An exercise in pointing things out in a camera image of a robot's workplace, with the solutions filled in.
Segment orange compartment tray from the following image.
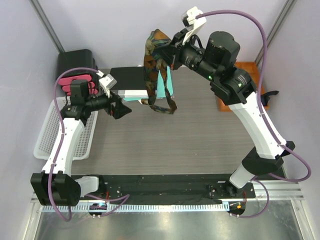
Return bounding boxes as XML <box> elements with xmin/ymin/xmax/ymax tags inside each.
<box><xmin>216</xmin><ymin>62</ymin><xmax>260</xmax><ymax>112</ymax></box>

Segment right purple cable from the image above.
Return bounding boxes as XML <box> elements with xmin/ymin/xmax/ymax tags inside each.
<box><xmin>196</xmin><ymin>9</ymin><xmax>312</xmax><ymax>219</ymax></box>

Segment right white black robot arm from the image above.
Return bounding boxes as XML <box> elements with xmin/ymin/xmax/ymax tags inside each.
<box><xmin>155</xmin><ymin>29</ymin><xmax>295</xmax><ymax>198</ymax></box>

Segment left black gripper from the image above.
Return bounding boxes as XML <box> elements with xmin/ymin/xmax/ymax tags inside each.
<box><xmin>85</xmin><ymin>87</ymin><xmax>132</xmax><ymax>119</ymax></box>

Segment black notebook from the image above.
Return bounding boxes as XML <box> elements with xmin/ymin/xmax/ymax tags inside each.
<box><xmin>110</xmin><ymin>66</ymin><xmax>148</xmax><ymax>98</ymax></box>

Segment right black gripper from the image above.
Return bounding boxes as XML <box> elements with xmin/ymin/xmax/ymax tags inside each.
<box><xmin>154</xmin><ymin>28</ymin><xmax>219</xmax><ymax>84</ymax></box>

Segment rolled dark blue tie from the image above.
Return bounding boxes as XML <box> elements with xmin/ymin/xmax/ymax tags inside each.
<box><xmin>260</xmin><ymin>90</ymin><xmax>279</xmax><ymax>107</ymax></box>

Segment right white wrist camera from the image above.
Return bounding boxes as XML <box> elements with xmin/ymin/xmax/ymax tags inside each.
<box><xmin>181</xmin><ymin>6</ymin><xmax>207</xmax><ymax>45</ymax></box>

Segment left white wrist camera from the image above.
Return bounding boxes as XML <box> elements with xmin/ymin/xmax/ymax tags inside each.
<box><xmin>96</xmin><ymin>70</ymin><xmax>117</xmax><ymax>98</ymax></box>

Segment white perforated plastic basket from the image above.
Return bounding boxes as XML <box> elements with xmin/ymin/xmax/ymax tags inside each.
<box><xmin>33</xmin><ymin>101</ymin><xmax>99</xmax><ymax>160</ymax></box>

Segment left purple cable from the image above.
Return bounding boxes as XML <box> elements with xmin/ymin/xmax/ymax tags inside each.
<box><xmin>47</xmin><ymin>67</ymin><xmax>131</xmax><ymax>222</ymax></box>

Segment white slotted cable duct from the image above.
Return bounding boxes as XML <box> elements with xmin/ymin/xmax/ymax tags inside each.
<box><xmin>42</xmin><ymin>202</ymin><xmax>230</xmax><ymax>213</ymax></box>

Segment purple cable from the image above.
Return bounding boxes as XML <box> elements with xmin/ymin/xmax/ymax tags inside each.
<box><xmin>196</xmin><ymin>9</ymin><xmax>312</xmax><ymax>219</ymax></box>
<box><xmin>47</xmin><ymin>67</ymin><xmax>131</xmax><ymax>222</ymax></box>

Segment black pink drawer organizer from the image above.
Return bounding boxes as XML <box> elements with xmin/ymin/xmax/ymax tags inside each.
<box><xmin>56</xmin><ymin>49</ymin><xmax>98</xmax><ymax>96</ymax></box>

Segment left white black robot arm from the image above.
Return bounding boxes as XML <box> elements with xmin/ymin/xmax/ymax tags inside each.
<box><xmin>30</xmin><ymin>75</ymin><xmax>132</xmax><ymax>207</ymax></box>

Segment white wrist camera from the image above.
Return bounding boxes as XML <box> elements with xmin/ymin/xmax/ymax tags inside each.
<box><xmin>181</xmin><ymin>6</ymin><xmax>207</xmax><ymax>45</ymax></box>
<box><xmin>96</xmin><ymin>70</ymin><xmax>117</xmax><ymax>98</ymax></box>

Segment floral patterned necktie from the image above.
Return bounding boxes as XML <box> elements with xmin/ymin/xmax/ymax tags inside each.
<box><xmin>140</xmin><ymin>28</ymin><xmax>177</xmax><ymax>115</ymax></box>

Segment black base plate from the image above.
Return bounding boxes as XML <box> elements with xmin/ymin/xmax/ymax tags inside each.
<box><xmin>76</xmin><ymin>174</ymin><xmax>256</xmax><ymax>201</ymax></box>

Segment aluminium rail frame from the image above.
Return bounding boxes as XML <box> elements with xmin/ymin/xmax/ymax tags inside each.
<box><xmin>31</xmin><ymin>181</ymin><xmax>306</xmax><ymax>202</ymax></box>

